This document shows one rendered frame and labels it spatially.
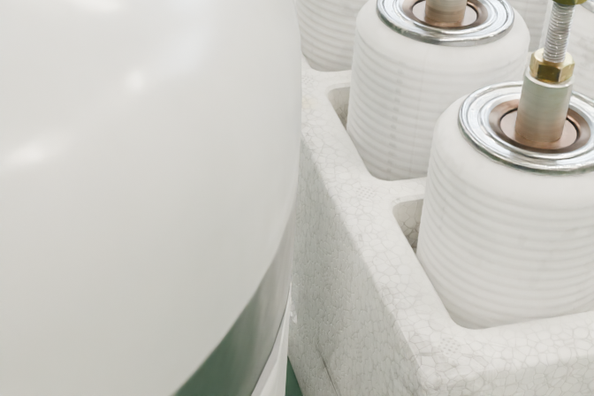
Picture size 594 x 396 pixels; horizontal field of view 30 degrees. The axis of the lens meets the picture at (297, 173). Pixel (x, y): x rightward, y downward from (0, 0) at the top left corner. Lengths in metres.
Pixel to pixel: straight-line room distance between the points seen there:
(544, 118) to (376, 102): 0.13
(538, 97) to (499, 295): 0.09
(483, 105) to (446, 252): 0.07
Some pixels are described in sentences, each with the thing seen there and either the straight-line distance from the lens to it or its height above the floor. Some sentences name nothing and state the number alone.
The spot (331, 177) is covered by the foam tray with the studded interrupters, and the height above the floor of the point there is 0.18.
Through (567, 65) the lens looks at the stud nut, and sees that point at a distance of 0.51.
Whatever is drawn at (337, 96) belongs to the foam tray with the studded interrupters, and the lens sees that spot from 0.68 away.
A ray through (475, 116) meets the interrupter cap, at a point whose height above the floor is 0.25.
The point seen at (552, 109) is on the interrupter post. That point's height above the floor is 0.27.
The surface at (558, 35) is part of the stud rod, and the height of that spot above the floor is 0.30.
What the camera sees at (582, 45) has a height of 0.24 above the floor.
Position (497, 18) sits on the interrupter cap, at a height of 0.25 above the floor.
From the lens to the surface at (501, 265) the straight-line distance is 0.52.
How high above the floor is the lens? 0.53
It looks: 35 degrees down
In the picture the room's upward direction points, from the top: 3 degrees clockwise
